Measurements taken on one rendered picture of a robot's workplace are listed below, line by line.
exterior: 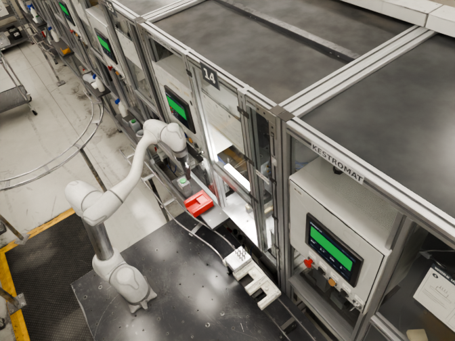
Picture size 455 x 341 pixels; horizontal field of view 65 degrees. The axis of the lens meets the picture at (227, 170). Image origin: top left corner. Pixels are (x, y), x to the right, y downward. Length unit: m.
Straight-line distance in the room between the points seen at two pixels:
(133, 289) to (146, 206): 1.62
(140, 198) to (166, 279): 1.56
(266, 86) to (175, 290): 1.49
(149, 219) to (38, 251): 1.09
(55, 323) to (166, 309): 1.32
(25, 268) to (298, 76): 3.17
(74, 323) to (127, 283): 1.22
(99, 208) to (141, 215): 1.88
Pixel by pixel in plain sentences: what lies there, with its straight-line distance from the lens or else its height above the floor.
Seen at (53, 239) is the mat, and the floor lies 0.01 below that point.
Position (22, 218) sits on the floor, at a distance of 4.35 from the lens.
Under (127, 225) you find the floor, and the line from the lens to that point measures 3.68.
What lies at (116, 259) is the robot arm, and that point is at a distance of 2.32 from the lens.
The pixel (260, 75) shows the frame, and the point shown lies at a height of 2.01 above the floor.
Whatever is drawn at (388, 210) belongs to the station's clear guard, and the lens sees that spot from 1.09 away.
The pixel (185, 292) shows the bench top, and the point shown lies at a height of 0.68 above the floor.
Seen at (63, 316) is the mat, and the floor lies 0.01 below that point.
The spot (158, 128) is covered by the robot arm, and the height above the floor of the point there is 1.52.
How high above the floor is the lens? 2.78
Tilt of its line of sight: 47 degrees down
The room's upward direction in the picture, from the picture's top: 11 degrees counter-clockwise
